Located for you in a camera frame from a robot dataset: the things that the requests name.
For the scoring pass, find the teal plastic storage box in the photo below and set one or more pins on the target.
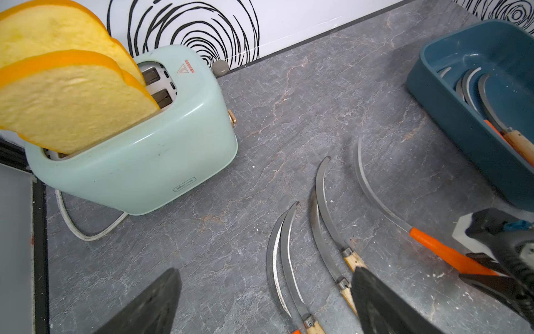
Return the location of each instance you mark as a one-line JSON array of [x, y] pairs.
[[505, 52]]

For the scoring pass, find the yellow toast slice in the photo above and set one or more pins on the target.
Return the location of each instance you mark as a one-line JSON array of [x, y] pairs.
[[40, 27], [66, 101]]

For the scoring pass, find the wooden handle sickle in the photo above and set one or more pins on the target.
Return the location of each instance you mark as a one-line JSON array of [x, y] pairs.
[[513, 137], [352, 259], [312, 325], [340, 280]]

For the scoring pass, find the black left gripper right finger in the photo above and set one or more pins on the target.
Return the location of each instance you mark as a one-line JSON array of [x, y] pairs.
[[381, 310]]

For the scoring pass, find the orange handle sickle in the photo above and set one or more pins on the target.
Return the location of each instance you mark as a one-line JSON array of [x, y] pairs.
[[462, 263], [273, 279], [465, 86], [444, 71]]

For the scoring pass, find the mint green toaster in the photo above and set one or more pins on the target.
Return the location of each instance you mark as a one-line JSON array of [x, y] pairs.
[[151, 164]]

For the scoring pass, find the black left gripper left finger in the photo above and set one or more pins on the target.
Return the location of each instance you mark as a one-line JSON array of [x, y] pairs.
[[152, 311]]

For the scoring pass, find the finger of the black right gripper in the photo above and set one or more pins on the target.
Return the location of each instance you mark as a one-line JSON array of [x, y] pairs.
[[506, 290], [488, 266]]

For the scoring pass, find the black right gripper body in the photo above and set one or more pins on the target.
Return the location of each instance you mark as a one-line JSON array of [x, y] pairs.
[[501, 236]]

